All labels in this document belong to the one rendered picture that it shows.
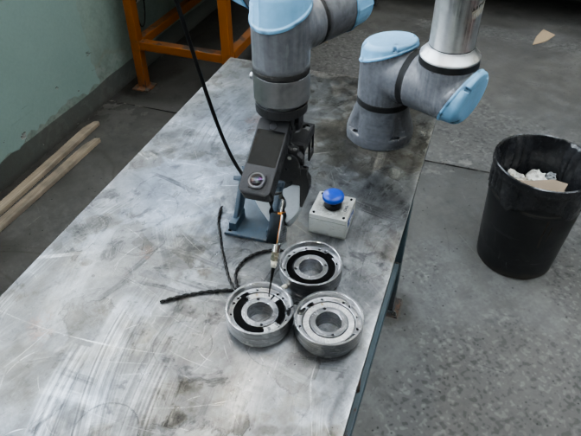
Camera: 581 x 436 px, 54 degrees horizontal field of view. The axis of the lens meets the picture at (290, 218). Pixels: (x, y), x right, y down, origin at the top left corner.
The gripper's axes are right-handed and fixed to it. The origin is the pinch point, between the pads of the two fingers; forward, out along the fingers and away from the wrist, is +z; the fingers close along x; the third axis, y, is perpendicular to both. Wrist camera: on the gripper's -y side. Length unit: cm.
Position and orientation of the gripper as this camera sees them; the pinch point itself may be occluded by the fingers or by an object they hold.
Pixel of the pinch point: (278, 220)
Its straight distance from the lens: 88.6
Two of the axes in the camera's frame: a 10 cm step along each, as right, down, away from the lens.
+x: -9.6, -1.8, 2.1
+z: 0.0, 7.5, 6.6
